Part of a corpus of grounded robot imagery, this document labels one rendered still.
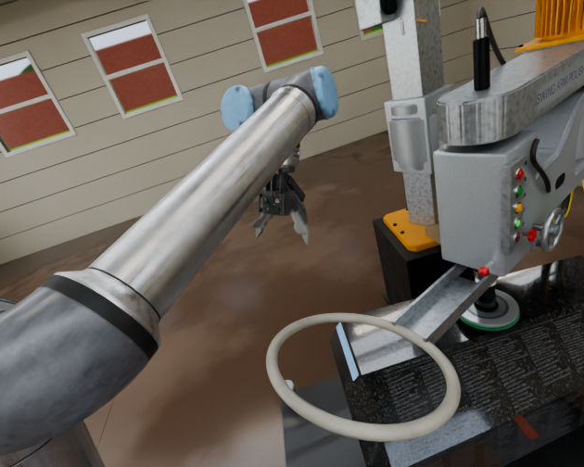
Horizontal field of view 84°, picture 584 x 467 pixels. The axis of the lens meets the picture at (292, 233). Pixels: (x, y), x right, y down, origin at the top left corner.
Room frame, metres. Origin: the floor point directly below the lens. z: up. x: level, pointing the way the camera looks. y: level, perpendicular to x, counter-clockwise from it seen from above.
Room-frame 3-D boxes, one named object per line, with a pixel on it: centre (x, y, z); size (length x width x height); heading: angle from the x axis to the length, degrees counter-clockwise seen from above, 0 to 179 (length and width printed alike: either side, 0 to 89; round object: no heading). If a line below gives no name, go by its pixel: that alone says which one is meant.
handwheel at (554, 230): (0.88, -0.80, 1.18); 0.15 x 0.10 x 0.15; 119
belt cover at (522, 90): (1.09, -0.95, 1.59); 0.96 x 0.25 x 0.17; 119
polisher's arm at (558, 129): (1.10, -0.99, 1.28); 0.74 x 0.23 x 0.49; 119
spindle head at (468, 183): (0.96, -0.71, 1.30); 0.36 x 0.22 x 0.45; 119
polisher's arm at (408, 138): (1.63, -0.98, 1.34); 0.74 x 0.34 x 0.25; 31
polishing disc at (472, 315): (0.92, -0.64, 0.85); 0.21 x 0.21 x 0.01
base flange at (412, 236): (1.80, -0.88, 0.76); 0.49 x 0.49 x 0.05; 88
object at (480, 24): (0.92, -0.64, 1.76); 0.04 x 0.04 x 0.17
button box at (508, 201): (0.79, -0.63, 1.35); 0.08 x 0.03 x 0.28; 119
